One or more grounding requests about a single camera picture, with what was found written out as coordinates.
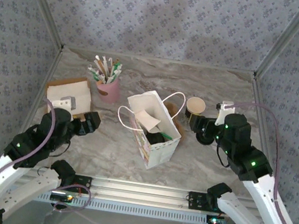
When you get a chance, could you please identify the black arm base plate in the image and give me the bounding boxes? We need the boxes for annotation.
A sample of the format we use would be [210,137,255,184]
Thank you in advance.
[40,170,93,195]
[186,191,240,216]

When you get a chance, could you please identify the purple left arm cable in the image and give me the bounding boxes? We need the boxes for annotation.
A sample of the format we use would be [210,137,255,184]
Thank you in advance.
[0,91,105,224]

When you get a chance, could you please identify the tan paper straw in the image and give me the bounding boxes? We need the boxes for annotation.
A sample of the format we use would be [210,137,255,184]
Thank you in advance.
[109,58,119,81]

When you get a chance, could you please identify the white paper gift bag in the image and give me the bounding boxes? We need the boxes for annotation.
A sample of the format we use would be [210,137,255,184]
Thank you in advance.
[110,82,189,174]

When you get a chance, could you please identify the small controller board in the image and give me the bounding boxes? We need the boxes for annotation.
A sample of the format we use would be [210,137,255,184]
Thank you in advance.
[50,192,75,203]
[207,216,227,224]

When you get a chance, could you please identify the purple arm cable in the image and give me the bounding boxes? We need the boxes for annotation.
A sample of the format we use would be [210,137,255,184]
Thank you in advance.
[210,99,299,224]
[0,91,105,224]

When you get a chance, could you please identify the white napkin stack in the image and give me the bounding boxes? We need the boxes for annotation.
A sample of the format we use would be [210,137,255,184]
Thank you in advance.
[45,75,94,115]

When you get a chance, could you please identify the green white straw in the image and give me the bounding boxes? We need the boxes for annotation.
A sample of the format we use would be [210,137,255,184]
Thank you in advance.
[158,131,174,142]

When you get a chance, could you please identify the white paper napkin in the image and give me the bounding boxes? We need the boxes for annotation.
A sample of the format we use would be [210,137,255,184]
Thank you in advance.
[134,109,163,133]

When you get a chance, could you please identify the grey slotted cable duct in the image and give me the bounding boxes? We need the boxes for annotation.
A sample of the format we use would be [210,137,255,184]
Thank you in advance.
[0,183,215,224]

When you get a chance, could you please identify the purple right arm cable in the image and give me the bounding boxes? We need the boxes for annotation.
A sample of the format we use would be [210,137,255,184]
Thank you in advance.
[210,99,299,224]

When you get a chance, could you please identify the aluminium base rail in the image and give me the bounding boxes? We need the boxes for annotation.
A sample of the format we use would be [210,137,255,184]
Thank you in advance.
[0,160,293,224]

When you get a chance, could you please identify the aluminium corner post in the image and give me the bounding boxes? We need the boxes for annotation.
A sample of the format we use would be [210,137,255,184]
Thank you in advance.
[253,0,299,84]
[9,0,72,50]

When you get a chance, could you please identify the black paper coffee cup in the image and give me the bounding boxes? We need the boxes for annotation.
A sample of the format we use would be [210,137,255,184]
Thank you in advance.
[184,95,208,121]

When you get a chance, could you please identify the pink straw holder cup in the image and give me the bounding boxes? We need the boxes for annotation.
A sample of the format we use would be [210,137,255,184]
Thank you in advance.
[94,75,122,105]

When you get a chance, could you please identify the brown cardboard napkin box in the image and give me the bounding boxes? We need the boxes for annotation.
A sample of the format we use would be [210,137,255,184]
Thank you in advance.
[42,72,96,121]

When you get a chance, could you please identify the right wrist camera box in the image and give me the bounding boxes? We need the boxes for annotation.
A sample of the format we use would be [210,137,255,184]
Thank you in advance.
[213,100,238,129]

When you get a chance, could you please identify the brown pulp cup carrier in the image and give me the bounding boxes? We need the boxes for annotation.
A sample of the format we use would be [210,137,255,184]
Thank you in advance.
[159,101,188,140]

